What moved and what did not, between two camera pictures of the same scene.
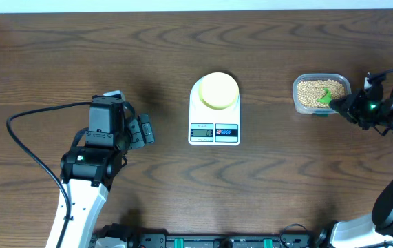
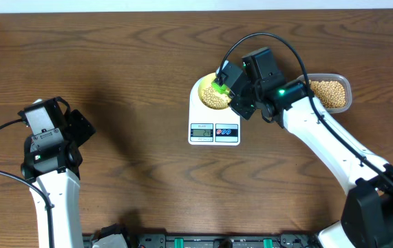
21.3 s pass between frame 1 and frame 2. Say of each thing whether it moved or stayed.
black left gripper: moved
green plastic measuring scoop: moved
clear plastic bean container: stayed
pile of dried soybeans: stayed
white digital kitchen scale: stayed
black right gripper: moved
